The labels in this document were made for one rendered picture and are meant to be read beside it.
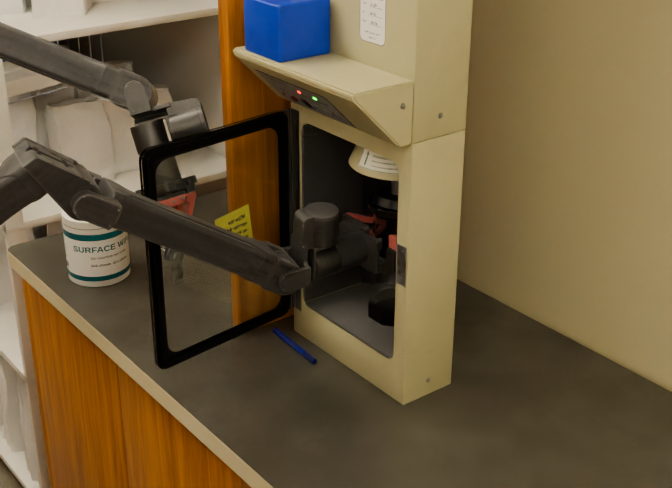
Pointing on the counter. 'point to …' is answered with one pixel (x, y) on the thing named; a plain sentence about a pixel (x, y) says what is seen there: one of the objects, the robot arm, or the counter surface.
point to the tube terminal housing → (409, 175)
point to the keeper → (401, 265)
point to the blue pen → (294, 345)
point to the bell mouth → (373, 164)
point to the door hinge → (294, 181)
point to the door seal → (159, 245)
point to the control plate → (305, 98)
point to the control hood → (347, 90)
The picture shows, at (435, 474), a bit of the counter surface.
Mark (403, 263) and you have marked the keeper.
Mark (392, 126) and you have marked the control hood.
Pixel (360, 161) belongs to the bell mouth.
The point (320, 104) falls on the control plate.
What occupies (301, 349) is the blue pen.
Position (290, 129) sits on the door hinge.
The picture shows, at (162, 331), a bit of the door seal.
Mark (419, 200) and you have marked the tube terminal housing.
